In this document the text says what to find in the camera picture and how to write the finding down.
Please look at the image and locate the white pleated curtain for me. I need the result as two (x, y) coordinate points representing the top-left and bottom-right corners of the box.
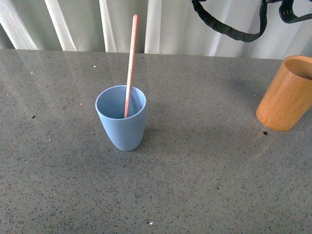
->
(0, 0), (312, 59)

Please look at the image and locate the black braided cable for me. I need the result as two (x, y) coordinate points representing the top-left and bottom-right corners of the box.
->
(191, 0), (268, 43)

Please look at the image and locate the pink chopstick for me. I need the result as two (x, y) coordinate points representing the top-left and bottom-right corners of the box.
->
(124, 15), (139, 118)

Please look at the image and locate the blue plastic cup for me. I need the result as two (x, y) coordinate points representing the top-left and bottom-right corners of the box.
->
(95, 85), (147, 151)

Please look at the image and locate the bamboo chopstick holder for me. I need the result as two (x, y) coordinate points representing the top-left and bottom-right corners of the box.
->
(256, 56), (312, 131)

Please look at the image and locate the black cable bundle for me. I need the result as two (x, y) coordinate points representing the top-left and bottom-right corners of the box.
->
(278, 0), (312, 24)

